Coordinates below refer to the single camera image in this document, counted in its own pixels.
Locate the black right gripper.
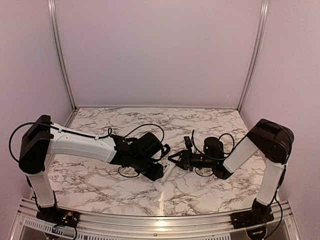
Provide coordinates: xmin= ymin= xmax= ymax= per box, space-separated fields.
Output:
xmin=168 ymin=147 xmax=216 ymax=171

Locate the white remote battery cover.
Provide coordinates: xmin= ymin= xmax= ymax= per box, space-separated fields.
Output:
xmin=163 ymin=162 xmax=171 ymax=171

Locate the white air conditioner remote control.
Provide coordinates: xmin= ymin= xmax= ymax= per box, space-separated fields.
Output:
xmin=160 ymin=160 xmax=176 ymax=183

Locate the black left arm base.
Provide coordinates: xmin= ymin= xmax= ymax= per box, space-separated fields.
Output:
xmin=35 ymin=199 xmax=80 ymax=228

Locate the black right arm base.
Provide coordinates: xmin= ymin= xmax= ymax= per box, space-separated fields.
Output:
xmin=230 ymin=199 xmax=275 ymax=229

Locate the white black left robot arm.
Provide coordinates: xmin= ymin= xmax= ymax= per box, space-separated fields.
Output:
xmin=18 ymin=115 xmax=171 ymax=223

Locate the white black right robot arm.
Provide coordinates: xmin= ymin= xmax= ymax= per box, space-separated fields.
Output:
xmin=168 ymin=118 xmax=295 ymax=224

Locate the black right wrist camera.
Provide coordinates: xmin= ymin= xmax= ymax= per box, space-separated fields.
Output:
xmin=183 ymin=136 xmax=193 ymax=149

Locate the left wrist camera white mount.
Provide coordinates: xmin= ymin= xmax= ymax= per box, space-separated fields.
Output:
xmin=160 ymin=143 xmax=171 ymax=158

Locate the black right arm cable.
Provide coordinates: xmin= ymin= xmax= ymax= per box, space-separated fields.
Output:
xmin=191 ymin=129 xmax=241 ymax=177

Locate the right aluminium frame post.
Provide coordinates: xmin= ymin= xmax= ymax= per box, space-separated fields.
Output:
xmin=237 ymin=0 xmax=270 ymax=112

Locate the aluminium frame post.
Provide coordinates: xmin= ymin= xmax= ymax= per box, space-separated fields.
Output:
xmin=48 ymin=0 xmax=77 ymax=112
xmin=237 ymin=0 xmax=270 ymax=112

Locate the left aluminium frame post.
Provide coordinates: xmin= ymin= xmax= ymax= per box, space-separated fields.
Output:
xmin=48 ymin=0 xmax=77 ymax=112

